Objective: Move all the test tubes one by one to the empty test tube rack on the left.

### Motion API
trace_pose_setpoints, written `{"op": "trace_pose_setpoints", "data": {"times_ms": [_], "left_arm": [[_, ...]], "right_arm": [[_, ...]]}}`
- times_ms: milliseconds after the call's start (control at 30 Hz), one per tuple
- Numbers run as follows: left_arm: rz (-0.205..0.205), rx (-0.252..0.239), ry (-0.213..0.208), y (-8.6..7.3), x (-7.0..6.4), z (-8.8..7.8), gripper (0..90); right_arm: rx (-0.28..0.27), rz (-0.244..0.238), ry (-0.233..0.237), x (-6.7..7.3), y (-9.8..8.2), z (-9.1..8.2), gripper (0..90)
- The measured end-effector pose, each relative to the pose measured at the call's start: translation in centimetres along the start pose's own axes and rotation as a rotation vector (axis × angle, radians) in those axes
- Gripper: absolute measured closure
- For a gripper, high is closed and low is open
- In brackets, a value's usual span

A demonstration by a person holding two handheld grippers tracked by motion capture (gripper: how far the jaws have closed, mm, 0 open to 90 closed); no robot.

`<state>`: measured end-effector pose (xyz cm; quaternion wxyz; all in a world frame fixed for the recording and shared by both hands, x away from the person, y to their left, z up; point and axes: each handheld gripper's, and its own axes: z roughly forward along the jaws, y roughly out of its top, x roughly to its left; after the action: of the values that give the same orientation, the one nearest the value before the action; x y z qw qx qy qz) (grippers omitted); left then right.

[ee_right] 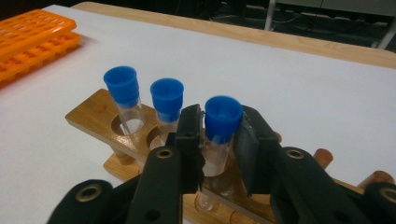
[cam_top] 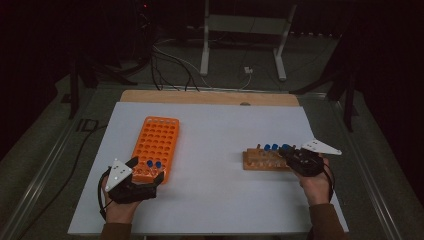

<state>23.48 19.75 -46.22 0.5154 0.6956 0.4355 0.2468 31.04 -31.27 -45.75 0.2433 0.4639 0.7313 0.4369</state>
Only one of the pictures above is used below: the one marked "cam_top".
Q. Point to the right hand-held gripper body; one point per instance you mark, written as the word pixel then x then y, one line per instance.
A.
pixel 306 163

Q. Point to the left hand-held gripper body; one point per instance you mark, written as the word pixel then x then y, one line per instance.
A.
pixel 130 193

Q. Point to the blue-capped test tube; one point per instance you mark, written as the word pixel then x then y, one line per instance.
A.
pixel 267 147
pixel 158 164
pixel 285 146
pixel 150 163
pixel 274 146

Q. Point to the wooden tube rack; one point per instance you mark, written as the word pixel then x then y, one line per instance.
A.
pixel 260 164

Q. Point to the orange plastic tube rack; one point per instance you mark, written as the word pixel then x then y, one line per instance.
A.
pixel 156 136

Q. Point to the person's left hand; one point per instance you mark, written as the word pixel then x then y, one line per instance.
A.
pixel 120 213

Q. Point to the person's right hand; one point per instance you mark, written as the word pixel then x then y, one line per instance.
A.
pixel 315 190

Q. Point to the white board mat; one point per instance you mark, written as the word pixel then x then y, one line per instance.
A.
pixel 216 166

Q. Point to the black tripod stand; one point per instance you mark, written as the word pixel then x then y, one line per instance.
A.
pixel 349 106
pixel 74 96

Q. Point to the white plug adapter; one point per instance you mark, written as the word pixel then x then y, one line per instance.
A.
pixel 248 70

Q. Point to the white metal stand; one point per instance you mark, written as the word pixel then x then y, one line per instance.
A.
pixel 204 50

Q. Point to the dark equipment with red light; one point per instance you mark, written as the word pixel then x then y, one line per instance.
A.
pixel 145 5

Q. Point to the aluminium floor rail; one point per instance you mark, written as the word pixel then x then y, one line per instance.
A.
pixel 43 170
pixel 366 180

